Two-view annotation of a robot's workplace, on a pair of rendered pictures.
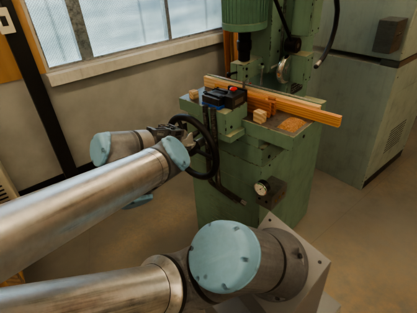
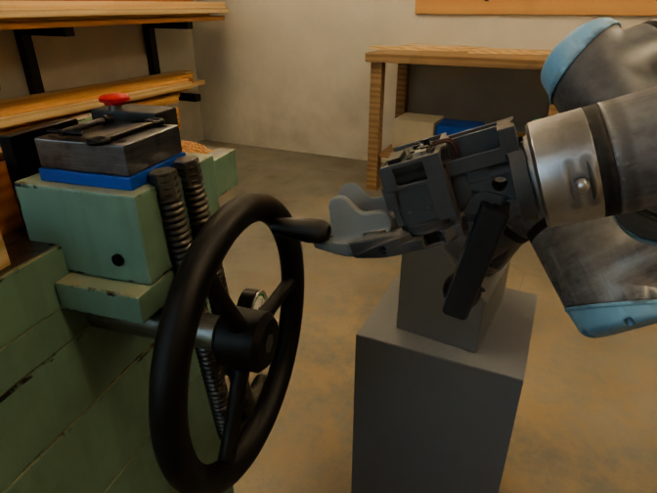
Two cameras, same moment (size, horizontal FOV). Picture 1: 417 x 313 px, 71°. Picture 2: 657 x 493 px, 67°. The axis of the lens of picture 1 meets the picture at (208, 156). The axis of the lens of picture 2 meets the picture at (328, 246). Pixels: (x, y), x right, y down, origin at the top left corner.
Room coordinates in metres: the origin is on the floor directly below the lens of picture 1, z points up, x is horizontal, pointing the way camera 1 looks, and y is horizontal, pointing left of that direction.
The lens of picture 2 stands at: (1.10, 0.45, 1.11)
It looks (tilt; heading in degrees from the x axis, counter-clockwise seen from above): 26 degrees down; 242
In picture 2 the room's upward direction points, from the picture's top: straight up
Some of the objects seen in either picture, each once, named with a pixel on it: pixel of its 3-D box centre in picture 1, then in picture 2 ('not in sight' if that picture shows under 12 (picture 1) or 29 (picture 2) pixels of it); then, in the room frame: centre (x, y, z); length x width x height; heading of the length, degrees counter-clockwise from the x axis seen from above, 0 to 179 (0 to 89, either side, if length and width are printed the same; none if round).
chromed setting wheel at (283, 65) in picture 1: (285, 69); not in sight; (1.23, -0.36, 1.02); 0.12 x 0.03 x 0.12; 135
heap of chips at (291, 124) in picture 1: (291, 122); (174, 147); (0.96, -0.32, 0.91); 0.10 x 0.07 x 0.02; 135
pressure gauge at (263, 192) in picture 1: (262, 188); (250, 311); (0.90, -0.21, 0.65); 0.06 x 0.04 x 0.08; 45
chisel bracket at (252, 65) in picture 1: (247, 69); not in sight; (1.24, -0.19, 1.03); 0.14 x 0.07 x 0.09; 135
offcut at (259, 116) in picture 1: (259, 116); not in sight; (1.01, -0.21, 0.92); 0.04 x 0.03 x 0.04; 34
